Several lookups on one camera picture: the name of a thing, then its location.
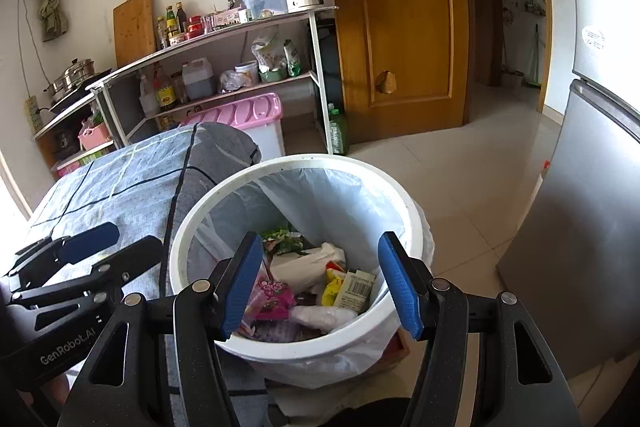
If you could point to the white round trash bin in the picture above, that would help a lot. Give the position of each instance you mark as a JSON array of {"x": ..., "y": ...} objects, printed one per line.
[{"x": 350, "y": 167}]

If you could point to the steel steamer pot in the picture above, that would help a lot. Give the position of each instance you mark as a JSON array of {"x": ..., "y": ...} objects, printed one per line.
[{"x": 75, "y": 74}]

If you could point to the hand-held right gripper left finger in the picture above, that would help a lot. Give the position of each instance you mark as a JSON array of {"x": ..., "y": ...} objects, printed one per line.
[{"x": 240, "y": 287}]

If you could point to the wooden door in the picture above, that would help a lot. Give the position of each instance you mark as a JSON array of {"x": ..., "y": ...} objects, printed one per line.
[{"x": 400, "y": 32}]

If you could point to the wall power strip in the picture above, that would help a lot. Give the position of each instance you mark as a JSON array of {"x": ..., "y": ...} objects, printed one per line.
[{"x": 32, "y": 114}]

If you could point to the black rice cooker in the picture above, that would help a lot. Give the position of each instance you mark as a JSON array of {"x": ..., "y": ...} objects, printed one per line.
[{"x": 65, "y": 142}]

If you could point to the dark sauce bottle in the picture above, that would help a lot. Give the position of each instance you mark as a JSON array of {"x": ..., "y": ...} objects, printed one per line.
[{"x": 181, "y": 19}]

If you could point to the wooden cutting board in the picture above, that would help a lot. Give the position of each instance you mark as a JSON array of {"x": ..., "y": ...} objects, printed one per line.
[{"x": 134, "y": 29}]

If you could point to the low wooden shelf unit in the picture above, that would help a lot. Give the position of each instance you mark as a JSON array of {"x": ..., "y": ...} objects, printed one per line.
[{"x": 65, "y": 117}]

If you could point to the pink plastic basket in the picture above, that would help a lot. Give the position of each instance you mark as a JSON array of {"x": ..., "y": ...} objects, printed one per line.
[{"x": 95, "y": 138}]

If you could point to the green food packet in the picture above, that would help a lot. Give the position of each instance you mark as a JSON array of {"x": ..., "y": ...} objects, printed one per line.
[{"x": 292, "y": 59}]

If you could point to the green plastic bottle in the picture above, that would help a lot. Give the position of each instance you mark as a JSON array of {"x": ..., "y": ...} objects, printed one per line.
[{"x": 338, "y": 132}]

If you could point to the crumpled clear plastic bag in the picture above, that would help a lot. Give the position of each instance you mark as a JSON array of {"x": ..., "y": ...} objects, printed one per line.
[{"x": 231, "y": 82}]

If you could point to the black induction cooker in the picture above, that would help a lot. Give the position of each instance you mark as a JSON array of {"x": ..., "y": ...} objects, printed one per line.
[{"x": 70, "y": 102}]

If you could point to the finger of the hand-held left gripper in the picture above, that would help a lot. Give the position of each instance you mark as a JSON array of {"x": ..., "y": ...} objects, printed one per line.
[
  {"x": 90, "y": 239},
  {"x": 135, "y": 257}
]

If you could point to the pink knife holder box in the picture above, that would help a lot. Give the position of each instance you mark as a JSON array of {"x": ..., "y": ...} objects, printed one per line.
[{"x": 225, "y": 18}]

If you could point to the clear plastic storage box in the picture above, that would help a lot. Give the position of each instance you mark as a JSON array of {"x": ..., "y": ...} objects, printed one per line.
[{"x": 265, "y": 2}]

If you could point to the white shelf rack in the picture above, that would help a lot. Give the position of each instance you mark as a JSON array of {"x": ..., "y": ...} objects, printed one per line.
[{"x": 210, "y": 38}]

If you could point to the white plastic bottle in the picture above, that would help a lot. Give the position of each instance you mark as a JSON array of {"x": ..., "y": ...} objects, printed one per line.
[{"x": 148, "y": 99}]

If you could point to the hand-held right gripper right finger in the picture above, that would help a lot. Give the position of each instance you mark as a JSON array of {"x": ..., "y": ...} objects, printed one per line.
[{"x": 400, "y": 287}]

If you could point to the small seasoning bottle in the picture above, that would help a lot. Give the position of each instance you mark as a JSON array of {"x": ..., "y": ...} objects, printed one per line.
[{"x": 161, "y": 34}]

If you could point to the white printed food bag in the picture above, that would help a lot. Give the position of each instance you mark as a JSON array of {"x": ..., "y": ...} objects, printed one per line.
[{"x": 265, "y": 54}]

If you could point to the pink lidded storage box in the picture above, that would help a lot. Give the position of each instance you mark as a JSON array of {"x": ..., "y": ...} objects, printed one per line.
[{"x": 250, "y": 112}]

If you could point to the beige paper bag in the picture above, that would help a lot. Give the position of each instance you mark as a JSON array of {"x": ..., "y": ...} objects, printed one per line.
[{"x": 300, "y": 267}]

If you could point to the green glass sauce bottle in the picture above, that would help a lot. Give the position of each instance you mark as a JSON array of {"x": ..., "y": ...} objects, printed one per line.
[{"x": 171, "y": 22}]

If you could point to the silver refrigerator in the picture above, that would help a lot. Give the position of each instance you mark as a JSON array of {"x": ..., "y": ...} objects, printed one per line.
[{"x": 575, "y": 207}]

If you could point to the olive printed packet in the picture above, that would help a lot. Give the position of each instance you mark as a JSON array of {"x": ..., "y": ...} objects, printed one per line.
[{"x": 357, "y": 289}]

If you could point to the green bowl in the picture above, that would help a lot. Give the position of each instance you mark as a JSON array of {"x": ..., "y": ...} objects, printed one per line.
[{"x": 272, "y": 75}]

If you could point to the pink snack bag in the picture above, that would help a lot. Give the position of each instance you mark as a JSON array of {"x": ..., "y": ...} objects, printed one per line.
[{"x": 272, "y": 297}]

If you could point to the translucent bin liner bag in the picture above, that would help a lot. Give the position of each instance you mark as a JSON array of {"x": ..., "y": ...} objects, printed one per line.
[{"x": 350, "y": 217}]

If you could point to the white plastic bag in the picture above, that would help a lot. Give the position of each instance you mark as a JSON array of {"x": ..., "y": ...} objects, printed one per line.
[{"x": 320, "y": 317}]

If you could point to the green snack wrapper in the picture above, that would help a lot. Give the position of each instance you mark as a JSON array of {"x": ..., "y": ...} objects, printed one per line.
[{"x": 282, "y": 239}]

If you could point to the white round tub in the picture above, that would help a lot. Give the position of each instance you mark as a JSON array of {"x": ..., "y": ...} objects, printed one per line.
[{"x": 246, "y": 73}]

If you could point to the jerrycan with dark liquid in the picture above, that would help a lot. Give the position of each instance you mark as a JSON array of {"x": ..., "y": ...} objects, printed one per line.
[{"x": 199, "y": 82}]

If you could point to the cooking oil bottle yellow label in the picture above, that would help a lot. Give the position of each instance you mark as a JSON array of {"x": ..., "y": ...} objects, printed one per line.
[{"x": 166, "y": 94}]

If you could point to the green label carton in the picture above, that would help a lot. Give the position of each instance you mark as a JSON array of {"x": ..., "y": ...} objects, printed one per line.
[{"x": 95, "y": 157}]

